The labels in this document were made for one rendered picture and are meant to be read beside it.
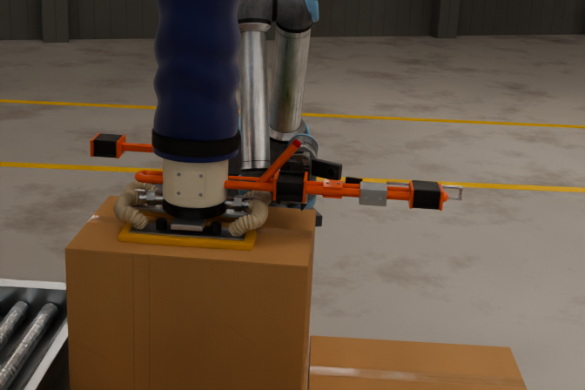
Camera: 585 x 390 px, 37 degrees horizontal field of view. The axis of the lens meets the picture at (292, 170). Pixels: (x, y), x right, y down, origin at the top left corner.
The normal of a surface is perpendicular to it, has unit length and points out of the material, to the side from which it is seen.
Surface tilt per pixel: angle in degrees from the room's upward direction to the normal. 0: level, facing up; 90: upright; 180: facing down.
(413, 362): 0
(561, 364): 0
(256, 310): 90
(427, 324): 0
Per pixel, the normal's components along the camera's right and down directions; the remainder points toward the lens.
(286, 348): -0.07, 0.29
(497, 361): 0.04, -0.95
